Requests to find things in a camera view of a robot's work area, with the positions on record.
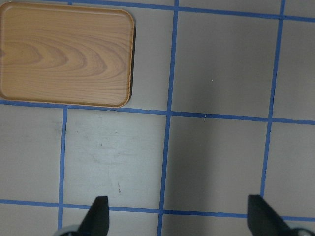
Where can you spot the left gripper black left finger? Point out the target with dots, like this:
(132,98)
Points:
(96,221)

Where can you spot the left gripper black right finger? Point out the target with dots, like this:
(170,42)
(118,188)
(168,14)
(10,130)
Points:
(262,220)

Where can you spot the wooden serving tray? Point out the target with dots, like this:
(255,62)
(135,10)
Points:
(66,54)

